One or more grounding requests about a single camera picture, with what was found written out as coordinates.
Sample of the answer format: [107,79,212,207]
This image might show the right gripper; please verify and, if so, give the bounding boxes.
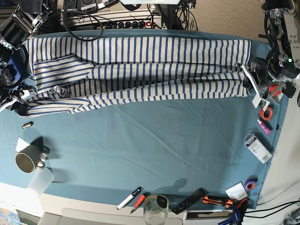
[0,87,28,116]

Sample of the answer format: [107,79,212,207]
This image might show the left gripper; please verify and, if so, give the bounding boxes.
[242,58,285,93]

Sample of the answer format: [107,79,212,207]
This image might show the blue white striped T-shirt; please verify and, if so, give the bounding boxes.
[22,37,251,118]

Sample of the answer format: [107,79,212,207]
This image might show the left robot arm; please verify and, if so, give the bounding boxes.
[249,0,300,98]

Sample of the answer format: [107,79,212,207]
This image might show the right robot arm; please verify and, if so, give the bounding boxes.
[0,0,53,111]

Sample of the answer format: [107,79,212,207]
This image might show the white metal small part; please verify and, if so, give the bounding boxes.
[18,86,37,99]

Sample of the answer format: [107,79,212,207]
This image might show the small brass cylinder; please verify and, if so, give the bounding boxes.
[22,121,33,129]

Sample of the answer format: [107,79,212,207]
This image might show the red cube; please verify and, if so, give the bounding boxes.
[270,83,281,96]

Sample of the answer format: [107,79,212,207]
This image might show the white printed paper sheet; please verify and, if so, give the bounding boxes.
[270,93,284,105]

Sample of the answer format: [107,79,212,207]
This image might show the blue device with black knob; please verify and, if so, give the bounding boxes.
[0,45,29,90]

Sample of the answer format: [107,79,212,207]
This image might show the white paper note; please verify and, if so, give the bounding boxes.
[15,137,30,152]

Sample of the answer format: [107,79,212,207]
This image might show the red tape roll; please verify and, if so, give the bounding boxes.
[260,107,274,121]

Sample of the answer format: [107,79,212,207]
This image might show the pink glue tube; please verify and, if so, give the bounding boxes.
[257,119,272,135]

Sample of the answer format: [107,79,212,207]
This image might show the grey ceramic mug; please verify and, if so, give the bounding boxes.
[15,145,45,174]

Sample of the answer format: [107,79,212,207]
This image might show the clear plastic screw box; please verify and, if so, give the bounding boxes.
[243,134,272,164]

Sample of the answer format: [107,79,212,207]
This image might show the translucent plastic cup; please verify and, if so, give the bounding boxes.
[27,167,54,196]

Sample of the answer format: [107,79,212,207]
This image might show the teal table cloth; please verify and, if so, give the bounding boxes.
[0,29,288,204]

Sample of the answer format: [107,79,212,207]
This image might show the purple tape roll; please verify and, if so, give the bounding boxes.
[244,179,257,191]

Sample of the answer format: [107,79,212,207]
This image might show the white card box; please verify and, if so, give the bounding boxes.
[225,182,248,201]

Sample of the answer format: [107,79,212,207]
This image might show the black remote control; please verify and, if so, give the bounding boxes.
[171,188,209,215]

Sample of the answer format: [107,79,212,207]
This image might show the orange black utility knife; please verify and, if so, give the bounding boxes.
[201,195,233,209]

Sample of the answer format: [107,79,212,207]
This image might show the blue black spring clamp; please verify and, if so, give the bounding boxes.
[218,198,249,225]

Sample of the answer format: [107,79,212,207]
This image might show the white black marker pen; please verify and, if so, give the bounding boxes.
[117,187,142,210]

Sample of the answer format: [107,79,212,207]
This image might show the clear drinking glass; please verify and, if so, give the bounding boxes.
[143,194,169,225]

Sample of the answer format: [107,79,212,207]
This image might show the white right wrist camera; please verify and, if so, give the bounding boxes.
[0,96,24,112]

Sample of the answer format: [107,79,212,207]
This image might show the black square mount plate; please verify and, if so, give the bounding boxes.
[281,82,296,98]

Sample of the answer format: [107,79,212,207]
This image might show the red handled screwdriver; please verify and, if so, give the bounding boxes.
[130,192,150,214]

